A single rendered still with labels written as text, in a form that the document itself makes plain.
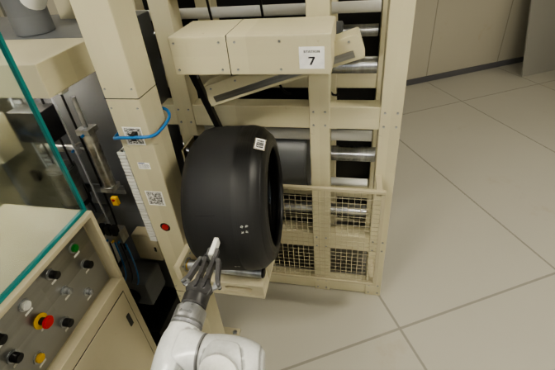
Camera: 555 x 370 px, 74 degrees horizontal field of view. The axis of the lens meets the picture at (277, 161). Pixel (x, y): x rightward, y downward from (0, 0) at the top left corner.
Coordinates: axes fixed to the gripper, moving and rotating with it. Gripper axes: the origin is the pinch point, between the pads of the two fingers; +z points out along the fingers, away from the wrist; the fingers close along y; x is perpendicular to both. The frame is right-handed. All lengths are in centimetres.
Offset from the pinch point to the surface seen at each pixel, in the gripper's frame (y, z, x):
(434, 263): -103, 95, 138
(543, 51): -291, 467, 160
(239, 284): 0.6, 9.3, 39.0
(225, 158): -0.1, 24.4, -17.9
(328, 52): -33, 57, -41
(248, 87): 2, 67, -21
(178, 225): 27.8, 22.3, 20.0
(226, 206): -3.0, 10.6, -8.9
